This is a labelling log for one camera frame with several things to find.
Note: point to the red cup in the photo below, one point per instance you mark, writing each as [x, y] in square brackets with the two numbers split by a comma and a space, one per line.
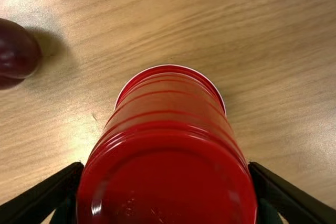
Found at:
[168, 155]

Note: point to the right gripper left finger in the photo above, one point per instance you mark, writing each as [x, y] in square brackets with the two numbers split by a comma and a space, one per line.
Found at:
[36, 200]

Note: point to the dark purple ball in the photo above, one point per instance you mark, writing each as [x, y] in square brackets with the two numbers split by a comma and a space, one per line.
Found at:
[15, 53]

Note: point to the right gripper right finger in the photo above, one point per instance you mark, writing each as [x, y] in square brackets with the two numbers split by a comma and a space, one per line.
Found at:
[288, 200]

